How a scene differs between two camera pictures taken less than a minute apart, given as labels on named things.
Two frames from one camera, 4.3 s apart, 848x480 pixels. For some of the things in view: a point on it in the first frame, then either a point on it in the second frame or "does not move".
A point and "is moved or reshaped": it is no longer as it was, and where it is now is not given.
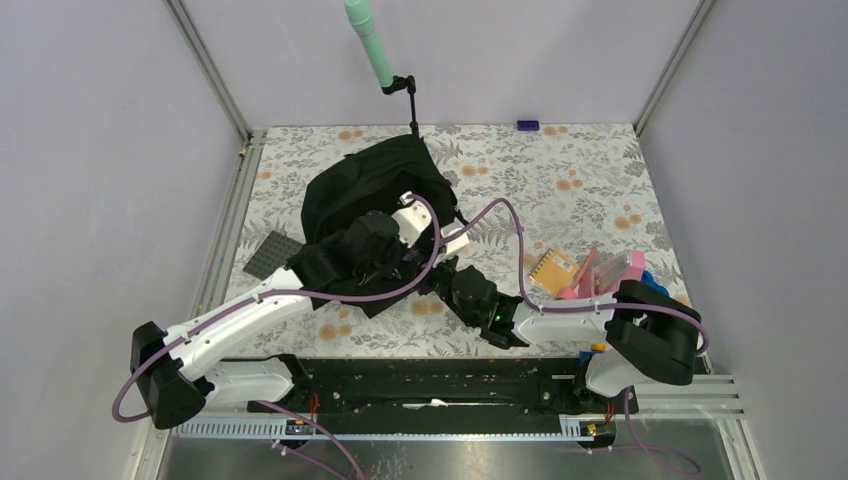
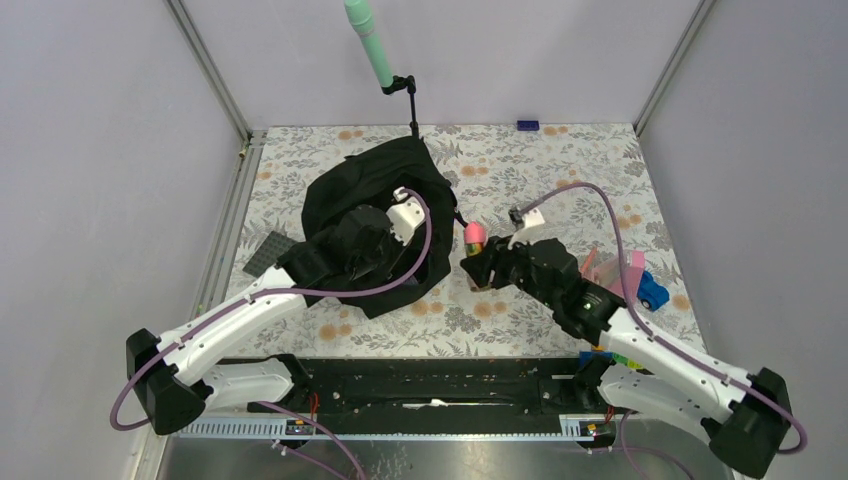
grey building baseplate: [271, 256] does not move
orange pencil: [585, 268] does not move
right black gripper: [426, 286] to [495, 256]
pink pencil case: [604, 279] does not move
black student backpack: [352, 241] does not move
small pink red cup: [567, 293] is moved or reshaped
